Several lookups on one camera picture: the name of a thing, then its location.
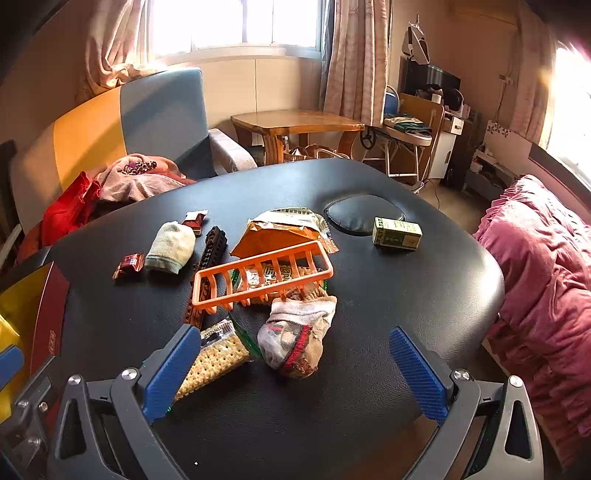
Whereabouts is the orange snack bag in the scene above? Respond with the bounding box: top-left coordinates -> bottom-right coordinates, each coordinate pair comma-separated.
230,208 -> 338,278

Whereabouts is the gold and red tin container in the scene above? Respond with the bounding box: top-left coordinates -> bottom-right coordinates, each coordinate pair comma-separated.
0,262 -> 71,423

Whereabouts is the patterned white sock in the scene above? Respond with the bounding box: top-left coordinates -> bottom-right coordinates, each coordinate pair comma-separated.
257,286 -> 338,379

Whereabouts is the cracker packet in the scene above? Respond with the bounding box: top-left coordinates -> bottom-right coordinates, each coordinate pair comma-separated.
173,318 -> 252,414

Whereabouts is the dark floral cloth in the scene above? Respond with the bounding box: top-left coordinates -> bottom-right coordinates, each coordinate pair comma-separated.
121,159 -> 158,177

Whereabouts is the dark red candy bar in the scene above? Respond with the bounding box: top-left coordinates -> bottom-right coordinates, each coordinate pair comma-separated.
112,253 -> 145,280

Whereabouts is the grey and orange armchair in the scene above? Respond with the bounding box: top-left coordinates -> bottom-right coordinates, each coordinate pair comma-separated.
9,68 -> 258,232

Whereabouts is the red cloth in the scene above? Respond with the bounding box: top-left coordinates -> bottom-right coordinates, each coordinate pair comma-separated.
18,171 -> 102,259

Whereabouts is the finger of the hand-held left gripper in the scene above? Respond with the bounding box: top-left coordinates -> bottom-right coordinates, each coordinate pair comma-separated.
0,345 -> 58,464

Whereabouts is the pink ruffled bedspread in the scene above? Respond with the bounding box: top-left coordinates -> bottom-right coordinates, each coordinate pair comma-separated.
473,174 -> 591,467

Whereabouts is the pink patterned curtain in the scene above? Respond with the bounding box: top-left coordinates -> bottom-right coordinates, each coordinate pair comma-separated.
76,0 -> 160,100
322,0 -> 392,127

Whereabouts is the bright side window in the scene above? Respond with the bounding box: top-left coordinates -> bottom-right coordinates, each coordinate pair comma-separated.
545,41 -> 591,171

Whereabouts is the small green cardboard box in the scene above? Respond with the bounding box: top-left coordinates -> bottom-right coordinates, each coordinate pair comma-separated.
372,216 -> 423,250

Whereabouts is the red candy packet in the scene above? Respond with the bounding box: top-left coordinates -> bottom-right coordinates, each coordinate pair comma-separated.
181,210 -> 209,237

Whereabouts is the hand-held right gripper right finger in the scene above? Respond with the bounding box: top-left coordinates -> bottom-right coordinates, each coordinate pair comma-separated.
389,327 -> 546,480

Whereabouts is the black television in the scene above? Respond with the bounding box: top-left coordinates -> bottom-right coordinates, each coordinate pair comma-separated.
401,55 -> 461,100

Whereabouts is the dark brown block strip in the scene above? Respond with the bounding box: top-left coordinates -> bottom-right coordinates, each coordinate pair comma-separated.
184,225 -> 230,330

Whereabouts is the pink side curtain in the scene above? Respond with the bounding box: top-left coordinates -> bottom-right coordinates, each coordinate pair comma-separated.
508,0 -> 561,144

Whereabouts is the white cabinet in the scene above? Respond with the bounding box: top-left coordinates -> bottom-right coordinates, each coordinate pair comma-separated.
427,113 -> 465,178

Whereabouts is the hanging white device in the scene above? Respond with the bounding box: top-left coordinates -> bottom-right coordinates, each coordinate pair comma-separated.
402,16 -> 432,65

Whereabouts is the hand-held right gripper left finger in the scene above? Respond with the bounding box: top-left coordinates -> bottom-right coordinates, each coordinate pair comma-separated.
46,324 -> 204,480

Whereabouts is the green folded cloth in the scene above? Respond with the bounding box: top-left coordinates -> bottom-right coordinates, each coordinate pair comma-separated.
383,115 -> 432,134

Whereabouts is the wooden side table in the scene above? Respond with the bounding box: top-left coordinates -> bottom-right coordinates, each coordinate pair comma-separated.
230,109 -> 365,164

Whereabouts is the black oval cushion plug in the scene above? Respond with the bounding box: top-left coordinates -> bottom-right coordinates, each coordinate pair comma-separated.
323,195 -> 407,241

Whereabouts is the white low shelf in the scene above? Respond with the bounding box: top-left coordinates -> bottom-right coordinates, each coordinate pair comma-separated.
466,120 -> 532,195

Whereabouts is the white folding chair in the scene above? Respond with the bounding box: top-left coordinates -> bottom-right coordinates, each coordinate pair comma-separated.
360,85 -> 435,181

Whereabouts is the pale green sock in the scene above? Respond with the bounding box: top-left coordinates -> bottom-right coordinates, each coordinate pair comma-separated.
144,220 -> 197,274

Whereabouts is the orange plastic rack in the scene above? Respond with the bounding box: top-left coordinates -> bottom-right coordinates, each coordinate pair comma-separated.
192,240 -> 334,315

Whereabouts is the brown wooden board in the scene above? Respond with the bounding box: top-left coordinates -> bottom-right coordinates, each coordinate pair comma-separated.
399,92 -> 446,178

